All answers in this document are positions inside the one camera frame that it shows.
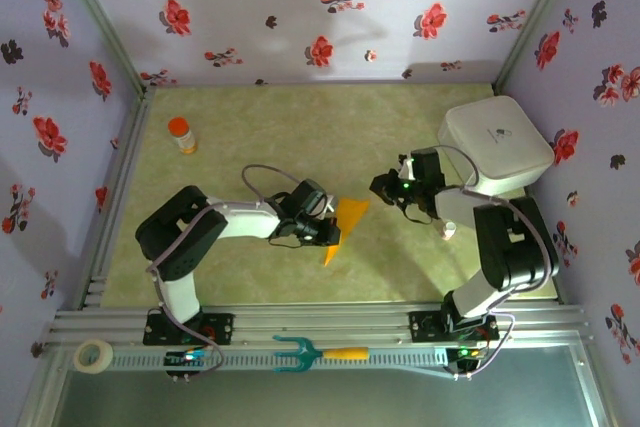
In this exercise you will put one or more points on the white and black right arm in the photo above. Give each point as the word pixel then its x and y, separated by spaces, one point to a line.
pixel 455 207

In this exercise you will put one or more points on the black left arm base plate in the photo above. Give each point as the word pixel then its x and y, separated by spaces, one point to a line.
pixel 220 327

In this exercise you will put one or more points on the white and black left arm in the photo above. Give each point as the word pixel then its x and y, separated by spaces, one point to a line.
pixel 250 219

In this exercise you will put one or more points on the white tape roll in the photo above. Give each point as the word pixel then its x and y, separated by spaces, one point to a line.
pixel 107 359

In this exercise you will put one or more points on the small circuit board with LEDs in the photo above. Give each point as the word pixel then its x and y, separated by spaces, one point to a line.
pixel 185 359
pixel 465 354

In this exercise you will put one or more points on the small white cup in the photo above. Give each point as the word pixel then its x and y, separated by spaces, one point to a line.
pixel 448 230

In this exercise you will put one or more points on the aluminium corner post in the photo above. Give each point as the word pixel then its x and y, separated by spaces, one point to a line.
pixel 536 17
pixel 102 22

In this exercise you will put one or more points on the aluminium side rail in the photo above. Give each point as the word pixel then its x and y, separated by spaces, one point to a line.
pixel 121 187

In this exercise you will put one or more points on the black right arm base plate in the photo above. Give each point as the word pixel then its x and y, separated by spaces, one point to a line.
pixel 422 327

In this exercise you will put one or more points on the aluminium rail beam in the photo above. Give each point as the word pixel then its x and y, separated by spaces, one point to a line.
pixel 325 319

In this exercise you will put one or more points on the white square lidded box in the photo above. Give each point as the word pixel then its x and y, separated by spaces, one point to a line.
pixel 500 137

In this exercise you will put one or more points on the orange-capped pill bottle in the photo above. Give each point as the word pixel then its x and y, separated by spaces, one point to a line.
pixel 182 137

